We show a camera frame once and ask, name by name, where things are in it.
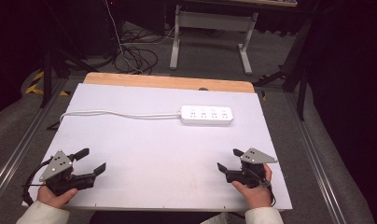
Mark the white metal desk frame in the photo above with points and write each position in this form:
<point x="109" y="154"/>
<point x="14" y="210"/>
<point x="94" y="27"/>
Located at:
<point x="208" y="20"/>

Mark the person's dark lap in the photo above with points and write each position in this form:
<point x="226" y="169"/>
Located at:
<point x="152" y="218"/>

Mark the yellow black hazard tape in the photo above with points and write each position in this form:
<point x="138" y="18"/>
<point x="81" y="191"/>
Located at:
<point x="37" y="82"/>

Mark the wooden desk top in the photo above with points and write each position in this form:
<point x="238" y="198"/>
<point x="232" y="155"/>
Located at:
<point x="261" y="2"/>

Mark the white power strip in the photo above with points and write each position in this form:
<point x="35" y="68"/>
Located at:
<point x="206" y="115"/>

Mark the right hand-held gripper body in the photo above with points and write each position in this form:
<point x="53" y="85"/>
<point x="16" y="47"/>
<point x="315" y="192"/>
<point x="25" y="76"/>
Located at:
<point x="253" y="157"/>

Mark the person's right hand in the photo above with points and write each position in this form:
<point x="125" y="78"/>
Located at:
<point x="258" y="196"/>

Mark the white board sheet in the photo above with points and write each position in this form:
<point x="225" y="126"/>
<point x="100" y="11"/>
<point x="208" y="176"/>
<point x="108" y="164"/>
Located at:
<point x="158" y="149"/>

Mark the aluminium rail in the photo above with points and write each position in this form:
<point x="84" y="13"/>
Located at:
<point x="21" y="146"/>
<point x="314" y="161"/>

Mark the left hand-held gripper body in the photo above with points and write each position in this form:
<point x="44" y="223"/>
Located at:
<point x="56" y="166"/>

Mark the person's left hand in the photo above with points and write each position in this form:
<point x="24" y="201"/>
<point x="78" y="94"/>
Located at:
<point x="53" y="197"/>

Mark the black metal stand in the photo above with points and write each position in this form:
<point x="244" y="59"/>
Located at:
<point x="298" y="77"/>
<point x="47" y="71"/>

